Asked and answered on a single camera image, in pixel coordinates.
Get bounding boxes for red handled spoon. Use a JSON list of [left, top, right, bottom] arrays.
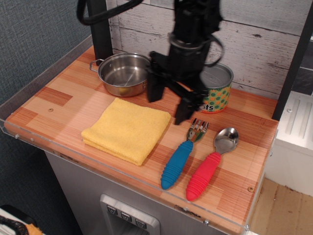
[[186, 127, 239, 201]]

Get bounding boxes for white cabinet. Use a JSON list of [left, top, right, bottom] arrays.
[[265, 91, 313, 196]]

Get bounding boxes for black left vertical post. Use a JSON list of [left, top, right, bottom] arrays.
[[87, 0, 113, 60]]

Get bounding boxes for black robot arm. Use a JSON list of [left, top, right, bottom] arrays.
[[147, 0, 222, 125]]

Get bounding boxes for blue handled fork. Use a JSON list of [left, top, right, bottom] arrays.
[[160, 118, 209, 189]]

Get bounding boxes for peas and carrots can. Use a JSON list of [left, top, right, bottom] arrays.
[[199, 63, 234, 114]]

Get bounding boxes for yellow folded cloth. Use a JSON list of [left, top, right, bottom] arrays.
[[81, 98, 171, 166]]

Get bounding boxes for black braided cable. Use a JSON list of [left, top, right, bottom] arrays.
[[77, 0, 145, 26]]

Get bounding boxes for stainless steel pot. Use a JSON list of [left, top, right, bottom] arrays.
[[89, 53, 150, 97]]

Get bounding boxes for silver dispenser panel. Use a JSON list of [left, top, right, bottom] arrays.
[[100, 194, 161, 235]]

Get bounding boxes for black right vertical post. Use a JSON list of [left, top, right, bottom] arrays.
[[272, 3, 313, 121]]

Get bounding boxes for black vertical post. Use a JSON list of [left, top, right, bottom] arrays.
[[87, 0, 113, 60], [272, 3, 313, 121]]

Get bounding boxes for clear acrylic table guard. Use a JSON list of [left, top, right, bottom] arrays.
[[0, 38, 278, 235]]

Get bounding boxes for orange and black object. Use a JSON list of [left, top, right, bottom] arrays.
[[0, 205, 44, 235]]

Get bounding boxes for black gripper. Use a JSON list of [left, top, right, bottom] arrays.
[[147, 41, 210, 125]]

